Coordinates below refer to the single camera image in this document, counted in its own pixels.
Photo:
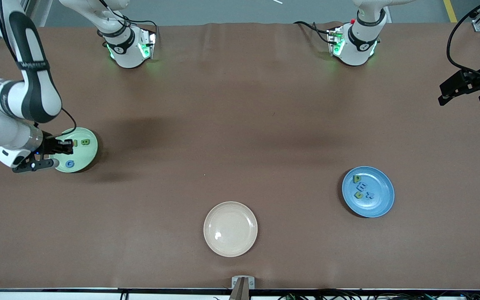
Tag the blue letter x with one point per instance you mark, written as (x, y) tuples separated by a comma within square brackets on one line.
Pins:
[(370, 196)]

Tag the silver arm base box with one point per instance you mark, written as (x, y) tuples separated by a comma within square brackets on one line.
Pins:
[(151, 41), (332, 41)]

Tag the blue plate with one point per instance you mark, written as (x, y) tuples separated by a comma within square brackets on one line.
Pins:
[(379, 206)]

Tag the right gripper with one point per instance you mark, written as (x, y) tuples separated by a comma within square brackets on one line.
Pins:
[(49, 143)]

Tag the beige plate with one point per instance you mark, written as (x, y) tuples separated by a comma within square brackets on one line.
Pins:
[(230, 229)]

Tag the brown table mat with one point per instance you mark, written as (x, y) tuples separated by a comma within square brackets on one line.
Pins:
[(240, 83)]

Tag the grey camera pole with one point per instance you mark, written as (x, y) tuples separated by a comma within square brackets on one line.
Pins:
[(240, 293)]

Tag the green letter u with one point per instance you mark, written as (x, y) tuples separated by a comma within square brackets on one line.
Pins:
[(359, 195)]

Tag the blue letter E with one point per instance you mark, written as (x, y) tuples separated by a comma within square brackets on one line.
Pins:
[(362, 187)]

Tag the green letter p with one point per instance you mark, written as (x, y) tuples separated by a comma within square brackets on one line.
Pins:
[(355, 180)]

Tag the green letter B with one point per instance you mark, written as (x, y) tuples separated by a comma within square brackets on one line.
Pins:
[(85, 142)]

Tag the blue letter G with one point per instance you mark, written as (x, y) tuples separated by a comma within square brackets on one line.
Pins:
[(68, 165)]

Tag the silver camera mount bracket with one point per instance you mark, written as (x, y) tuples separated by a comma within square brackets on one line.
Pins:
[(234, 282)]

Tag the light green plate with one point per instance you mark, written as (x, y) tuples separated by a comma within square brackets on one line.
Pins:
[(86, 157)]

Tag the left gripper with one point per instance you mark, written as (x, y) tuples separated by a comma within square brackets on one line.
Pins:
[(479, 78)]

